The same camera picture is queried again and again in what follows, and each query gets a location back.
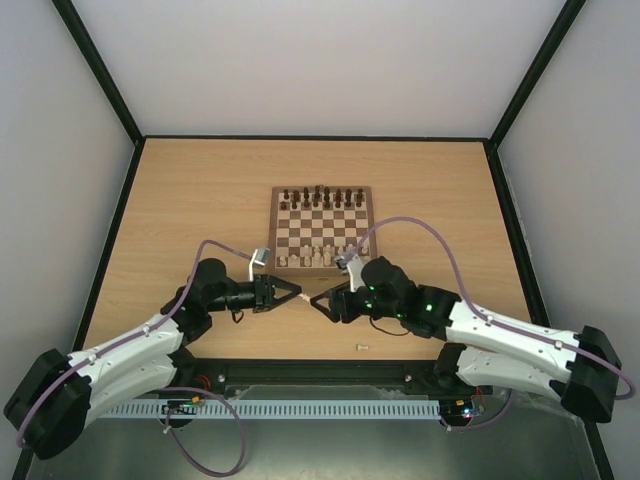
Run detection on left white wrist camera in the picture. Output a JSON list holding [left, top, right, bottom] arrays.
[[248, 247, 270, 282]]

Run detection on black aluminium rail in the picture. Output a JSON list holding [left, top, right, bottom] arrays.
[[189, 357, 581, 396]]

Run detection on light blue cable duct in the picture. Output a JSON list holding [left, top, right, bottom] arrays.
[[102, 399, 441, 420]]

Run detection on dark chess pieces row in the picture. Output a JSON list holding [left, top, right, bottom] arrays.
[[272, 184, 372, 212]]

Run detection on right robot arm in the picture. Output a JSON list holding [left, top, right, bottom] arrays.
[[310, 257, 621, 423]]

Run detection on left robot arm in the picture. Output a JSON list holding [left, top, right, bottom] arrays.
[[3, 258, 302, 459]]

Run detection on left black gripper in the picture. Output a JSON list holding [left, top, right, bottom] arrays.
[[208, 274, 303, 313]]

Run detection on light pieces on board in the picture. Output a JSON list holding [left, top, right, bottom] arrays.
[[274, 244, 352, 271]]

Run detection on black frame post right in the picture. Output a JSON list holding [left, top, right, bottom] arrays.
[[490, 0, 587, 148]]

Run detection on black frame post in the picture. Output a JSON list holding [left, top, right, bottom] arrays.
[[490, 0, 587, 148], [52, 0, 144, 145]]

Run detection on wooden chessboard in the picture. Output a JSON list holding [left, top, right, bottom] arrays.
[[268, 193, 377, 277]]

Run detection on black frame post left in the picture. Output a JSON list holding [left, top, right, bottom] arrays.
[[52, 0, 144, 145]]

